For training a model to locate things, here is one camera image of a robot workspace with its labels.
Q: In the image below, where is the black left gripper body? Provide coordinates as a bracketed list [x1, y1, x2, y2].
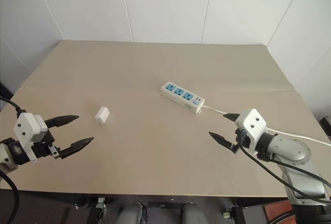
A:
[31, 127, 64, 160]

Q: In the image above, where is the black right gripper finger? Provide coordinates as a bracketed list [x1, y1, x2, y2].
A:
[222, 113, 240, 123]
[208, 131, 239, 154]

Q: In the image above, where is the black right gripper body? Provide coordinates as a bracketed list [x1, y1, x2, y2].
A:
[233, 127, 251, 155]

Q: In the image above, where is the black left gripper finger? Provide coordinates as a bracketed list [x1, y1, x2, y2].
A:
[44, 114, 80, 129]
[57, 137, 95, 160]

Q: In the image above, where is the white plug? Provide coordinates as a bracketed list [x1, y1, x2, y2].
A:
[94, 106, 111, 125]

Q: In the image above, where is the white power strip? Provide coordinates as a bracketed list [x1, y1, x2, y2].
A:
[160, 81, 206, 114]

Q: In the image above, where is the grey rounded shape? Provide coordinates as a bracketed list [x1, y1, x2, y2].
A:
[182, 202, 205, 224]
[120, 202, 146, 224]

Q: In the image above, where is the red-brown object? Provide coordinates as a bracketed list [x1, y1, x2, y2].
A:
[263, 199, 296, 224]

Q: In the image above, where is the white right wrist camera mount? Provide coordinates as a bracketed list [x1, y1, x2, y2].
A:
[234, 108, 267, 155]

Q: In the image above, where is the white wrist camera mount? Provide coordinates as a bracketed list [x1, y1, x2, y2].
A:
[234, 108, 267, 155]
[13, 112, 49, 162]

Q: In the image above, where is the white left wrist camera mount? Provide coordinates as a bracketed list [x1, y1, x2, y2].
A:
[13, 112, 49, 162]

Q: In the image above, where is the white power cable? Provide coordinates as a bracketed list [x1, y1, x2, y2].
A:
[201, 104, 331, 147]

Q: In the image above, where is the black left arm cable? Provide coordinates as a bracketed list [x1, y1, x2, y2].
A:
[0, 95, 27, 224]

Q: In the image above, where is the black object at wall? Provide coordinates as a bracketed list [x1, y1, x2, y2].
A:
[320, 116, 331, 137]

